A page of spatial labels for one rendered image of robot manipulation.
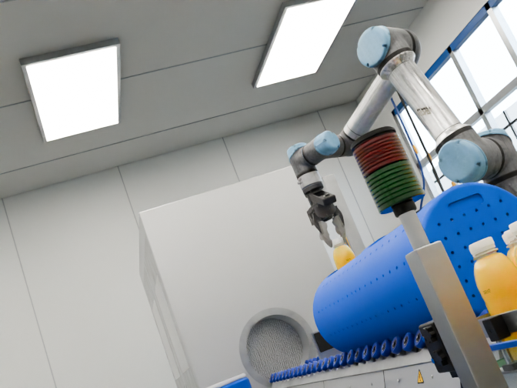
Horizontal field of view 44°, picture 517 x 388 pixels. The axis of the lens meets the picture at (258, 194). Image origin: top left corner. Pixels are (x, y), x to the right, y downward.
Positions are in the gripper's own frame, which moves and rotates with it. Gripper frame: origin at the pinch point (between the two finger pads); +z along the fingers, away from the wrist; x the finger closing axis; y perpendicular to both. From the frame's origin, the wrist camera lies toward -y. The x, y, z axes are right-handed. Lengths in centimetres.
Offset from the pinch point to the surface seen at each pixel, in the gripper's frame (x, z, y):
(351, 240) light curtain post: -31, -8, 65
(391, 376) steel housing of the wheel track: 12, 42, -30
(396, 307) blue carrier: 13, 27, -53
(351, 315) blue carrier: 13.8, 24.1, -24.2
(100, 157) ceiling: 40, -210, 396
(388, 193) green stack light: 38, 15, -122
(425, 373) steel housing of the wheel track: 12, 43, -50
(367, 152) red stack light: 38, 9, -121
